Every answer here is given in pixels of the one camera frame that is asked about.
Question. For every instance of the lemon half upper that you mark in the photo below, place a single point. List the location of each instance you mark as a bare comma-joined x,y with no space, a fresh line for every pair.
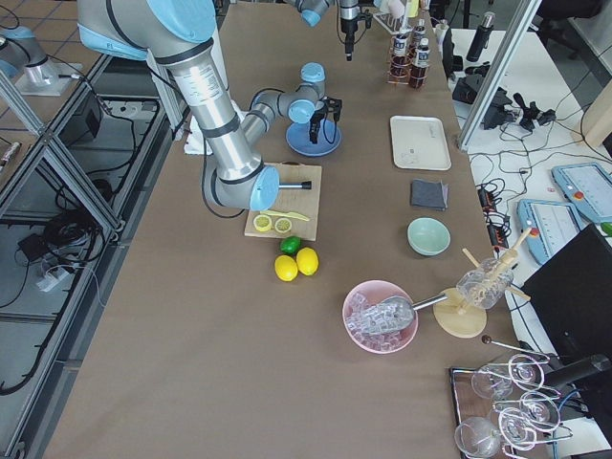
282,225

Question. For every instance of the yellow plastic knife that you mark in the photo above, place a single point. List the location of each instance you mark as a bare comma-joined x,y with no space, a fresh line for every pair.
287,214

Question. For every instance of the wooden cutting board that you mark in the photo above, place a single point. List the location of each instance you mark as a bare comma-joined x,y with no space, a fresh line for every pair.
302,201

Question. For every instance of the yellow lemon upper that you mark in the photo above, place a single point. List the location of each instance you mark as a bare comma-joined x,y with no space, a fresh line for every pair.
307,261

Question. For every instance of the blue teach pendant near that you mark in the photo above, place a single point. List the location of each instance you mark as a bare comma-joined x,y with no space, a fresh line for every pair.
553,225

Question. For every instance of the yellow lemon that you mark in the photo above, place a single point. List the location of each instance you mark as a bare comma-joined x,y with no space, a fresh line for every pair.
285,268
307,261

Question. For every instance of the lemon slice lower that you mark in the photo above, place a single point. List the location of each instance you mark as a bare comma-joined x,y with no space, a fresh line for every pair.
262,222

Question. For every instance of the aluminium frame post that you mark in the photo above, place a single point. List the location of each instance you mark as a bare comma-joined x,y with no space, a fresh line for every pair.
510,42

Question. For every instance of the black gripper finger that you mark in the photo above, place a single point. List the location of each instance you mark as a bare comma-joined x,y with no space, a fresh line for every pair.
348,48
314,132

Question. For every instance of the pink bowl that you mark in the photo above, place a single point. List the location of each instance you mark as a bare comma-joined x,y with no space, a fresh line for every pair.
360,298

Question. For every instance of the black thermos bottle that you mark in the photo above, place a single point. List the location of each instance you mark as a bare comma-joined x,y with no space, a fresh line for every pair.
481,37

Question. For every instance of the glass mug on stand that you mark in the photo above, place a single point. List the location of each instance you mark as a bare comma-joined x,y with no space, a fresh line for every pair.
485,285

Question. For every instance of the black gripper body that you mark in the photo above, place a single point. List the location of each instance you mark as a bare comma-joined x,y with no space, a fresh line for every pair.
348,20
316,118

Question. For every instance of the wooden mug tree stand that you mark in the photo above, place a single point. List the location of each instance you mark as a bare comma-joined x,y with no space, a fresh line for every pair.
463,313

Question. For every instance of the green bowl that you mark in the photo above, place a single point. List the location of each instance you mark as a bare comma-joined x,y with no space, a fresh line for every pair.
428,236

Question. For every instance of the blue teach pendant far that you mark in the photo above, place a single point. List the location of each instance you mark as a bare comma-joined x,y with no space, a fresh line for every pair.
588,187

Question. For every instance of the pink cup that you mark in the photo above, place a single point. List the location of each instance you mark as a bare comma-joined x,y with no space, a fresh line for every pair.
396,8

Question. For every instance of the wine glass rack tray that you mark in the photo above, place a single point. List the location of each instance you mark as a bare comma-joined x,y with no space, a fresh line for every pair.
504,408

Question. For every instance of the steel muddler black tip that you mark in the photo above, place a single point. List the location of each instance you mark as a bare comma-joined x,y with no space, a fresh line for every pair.
306,185

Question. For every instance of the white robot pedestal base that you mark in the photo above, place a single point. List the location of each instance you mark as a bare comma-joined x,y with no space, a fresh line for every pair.
196,143

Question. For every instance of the dark bottle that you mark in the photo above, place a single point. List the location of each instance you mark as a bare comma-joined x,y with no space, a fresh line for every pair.
399,60
419,65
419,32

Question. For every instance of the grey folded cloth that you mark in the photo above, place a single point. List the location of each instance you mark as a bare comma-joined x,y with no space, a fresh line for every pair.
427,194

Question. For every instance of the dark bottle upper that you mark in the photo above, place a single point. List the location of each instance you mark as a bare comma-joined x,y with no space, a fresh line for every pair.
399,60

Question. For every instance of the blue plate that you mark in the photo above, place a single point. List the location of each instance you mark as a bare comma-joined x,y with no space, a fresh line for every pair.
329,139

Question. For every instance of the green lime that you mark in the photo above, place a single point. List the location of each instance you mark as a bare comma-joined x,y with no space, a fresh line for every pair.
290,245

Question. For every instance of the dark bottle lower right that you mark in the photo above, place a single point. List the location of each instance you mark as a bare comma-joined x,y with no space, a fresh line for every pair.
419,32

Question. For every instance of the blue teach pendant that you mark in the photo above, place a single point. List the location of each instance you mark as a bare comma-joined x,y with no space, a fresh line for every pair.
553,225
588,187

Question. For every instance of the yellow lemon lower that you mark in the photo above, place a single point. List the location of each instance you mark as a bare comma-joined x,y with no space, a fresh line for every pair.
285,268

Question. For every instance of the steel ice scoop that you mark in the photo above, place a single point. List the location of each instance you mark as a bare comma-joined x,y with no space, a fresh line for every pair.
394,314

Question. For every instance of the cream rabbit tray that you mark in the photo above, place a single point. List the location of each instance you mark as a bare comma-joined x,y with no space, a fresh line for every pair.
419,143

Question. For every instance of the dark bottle lower left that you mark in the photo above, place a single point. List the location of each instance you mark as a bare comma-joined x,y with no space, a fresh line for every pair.
419,65

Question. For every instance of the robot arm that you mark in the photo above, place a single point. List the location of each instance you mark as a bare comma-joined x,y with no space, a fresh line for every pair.
311,12
181,36

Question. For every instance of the copper wire bottle rack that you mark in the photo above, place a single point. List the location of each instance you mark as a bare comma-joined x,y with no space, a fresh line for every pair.
408,59

